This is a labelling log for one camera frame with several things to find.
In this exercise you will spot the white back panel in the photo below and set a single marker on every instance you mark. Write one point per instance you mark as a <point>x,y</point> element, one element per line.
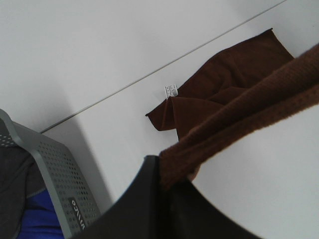
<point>58,57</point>

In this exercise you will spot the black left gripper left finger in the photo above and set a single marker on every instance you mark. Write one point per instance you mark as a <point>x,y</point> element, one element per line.
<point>140,213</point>

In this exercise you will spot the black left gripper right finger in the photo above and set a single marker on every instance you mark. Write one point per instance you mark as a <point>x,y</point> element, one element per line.
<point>193,217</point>

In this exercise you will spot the blue cloth in basket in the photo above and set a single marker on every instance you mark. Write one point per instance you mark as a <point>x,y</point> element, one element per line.
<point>39,220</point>

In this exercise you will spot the dark grey cloth in basket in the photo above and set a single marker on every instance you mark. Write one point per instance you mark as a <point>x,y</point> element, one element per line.
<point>20,179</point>

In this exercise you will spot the white towel care label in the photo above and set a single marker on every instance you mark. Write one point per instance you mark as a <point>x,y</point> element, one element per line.
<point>171,91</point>

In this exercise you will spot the grey perforated plastic basket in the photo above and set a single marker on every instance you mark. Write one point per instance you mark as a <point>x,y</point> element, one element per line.
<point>71,196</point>

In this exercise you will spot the brown towel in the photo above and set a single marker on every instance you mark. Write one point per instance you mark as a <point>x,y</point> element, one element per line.
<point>244,88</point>

